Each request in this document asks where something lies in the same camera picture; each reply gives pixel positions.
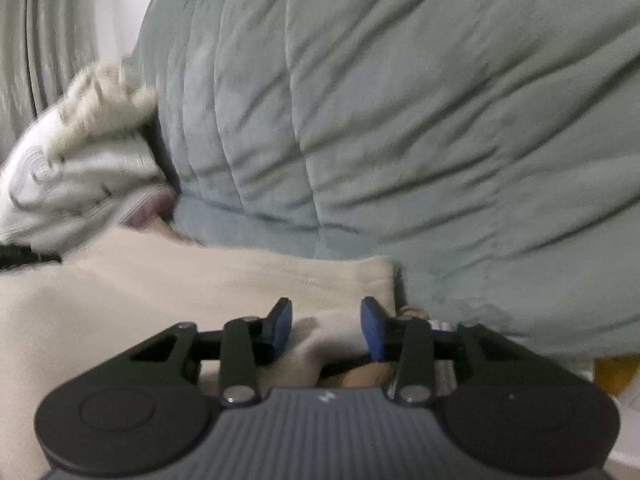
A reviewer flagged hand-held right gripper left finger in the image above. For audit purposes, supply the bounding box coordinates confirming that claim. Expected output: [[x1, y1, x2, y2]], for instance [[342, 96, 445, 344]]
[[130, 297, 293, 406]]

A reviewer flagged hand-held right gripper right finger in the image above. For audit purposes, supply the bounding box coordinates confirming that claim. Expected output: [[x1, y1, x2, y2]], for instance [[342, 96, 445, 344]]
[[360, 296, 527, 405]]

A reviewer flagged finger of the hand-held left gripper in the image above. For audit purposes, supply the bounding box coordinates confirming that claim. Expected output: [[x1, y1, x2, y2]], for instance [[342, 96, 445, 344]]
[[0, 244, 62, 271]]

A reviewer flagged beige printed garment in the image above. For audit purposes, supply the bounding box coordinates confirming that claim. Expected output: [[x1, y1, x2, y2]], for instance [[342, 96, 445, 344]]
[[0, 227, 401, 480]]

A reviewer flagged pink pillow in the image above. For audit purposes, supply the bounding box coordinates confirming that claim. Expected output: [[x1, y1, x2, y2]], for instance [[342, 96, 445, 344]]
[[122, 187, 178, 228]]

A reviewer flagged cream plush toy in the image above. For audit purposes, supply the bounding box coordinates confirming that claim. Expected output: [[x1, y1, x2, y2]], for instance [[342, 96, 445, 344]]
[[47, 60, 158, 153]]

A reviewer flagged grey quilted headboard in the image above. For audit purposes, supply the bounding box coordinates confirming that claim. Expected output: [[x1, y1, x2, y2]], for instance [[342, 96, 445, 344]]
[[132, 0, 640, 358]]

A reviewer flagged grey star-print curtain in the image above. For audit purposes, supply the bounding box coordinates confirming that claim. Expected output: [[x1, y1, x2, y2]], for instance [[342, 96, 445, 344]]
[[0, 0, 108, 158]]

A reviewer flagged yellow object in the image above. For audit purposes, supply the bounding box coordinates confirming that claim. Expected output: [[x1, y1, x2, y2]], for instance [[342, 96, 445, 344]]
[[592, 355, 640, 401]]

